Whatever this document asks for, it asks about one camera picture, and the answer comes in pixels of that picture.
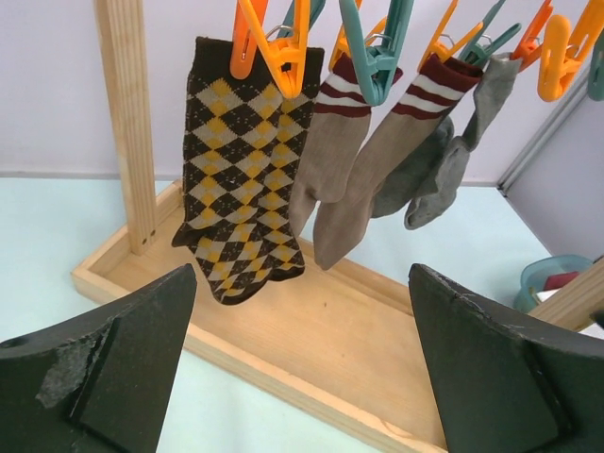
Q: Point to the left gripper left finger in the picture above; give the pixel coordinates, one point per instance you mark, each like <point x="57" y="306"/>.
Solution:
<point x="100" y="381"/>

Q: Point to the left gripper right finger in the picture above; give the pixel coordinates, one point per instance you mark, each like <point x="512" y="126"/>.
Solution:
<point x="504" y="381"/>

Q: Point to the wooden drying rack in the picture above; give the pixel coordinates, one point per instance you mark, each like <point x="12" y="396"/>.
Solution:
<point x="341" y="345"/>

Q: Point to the teal clip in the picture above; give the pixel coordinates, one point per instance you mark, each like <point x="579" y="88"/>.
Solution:
<point x="375" y="57"/>
<point x="480" y="48"/>

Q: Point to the orange clip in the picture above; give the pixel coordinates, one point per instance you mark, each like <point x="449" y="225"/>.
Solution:
<point x="283" y="49"/>
<point x="442" y="45"/>
<point x="565" y="48"/>

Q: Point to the blue plastic basket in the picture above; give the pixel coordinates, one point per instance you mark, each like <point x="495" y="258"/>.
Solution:
<point x="547" y="275"/>

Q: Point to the dark red sock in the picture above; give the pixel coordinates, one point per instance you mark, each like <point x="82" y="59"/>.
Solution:
<point x="557" y="281"/>

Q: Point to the brown argyle sock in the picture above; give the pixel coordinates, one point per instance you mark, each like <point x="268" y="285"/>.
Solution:
<point x="230" y="126"/>
<point x="280" y="257"/>

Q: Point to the grey sock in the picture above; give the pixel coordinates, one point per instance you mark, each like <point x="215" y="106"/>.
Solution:
<point x="401" y="185"/>
<point x="439" y="190"/>

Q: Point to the tan striped sock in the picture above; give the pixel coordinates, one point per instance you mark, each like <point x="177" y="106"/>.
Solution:
<point x="339" y="125"/>
<point x="436" y="90"/>

